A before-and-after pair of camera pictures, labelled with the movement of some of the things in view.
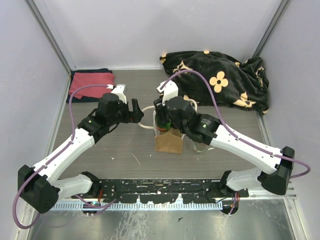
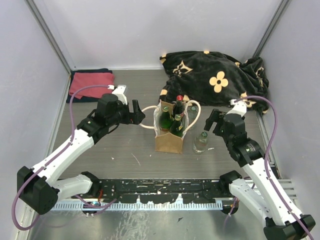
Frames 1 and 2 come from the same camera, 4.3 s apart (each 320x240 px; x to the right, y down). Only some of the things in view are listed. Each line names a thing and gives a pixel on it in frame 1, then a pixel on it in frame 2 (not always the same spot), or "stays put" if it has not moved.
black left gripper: [134, 116] stays put
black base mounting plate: [164, 191] stays put
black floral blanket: [236, 83] stays put
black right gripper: [158, 103] to [215, 116]
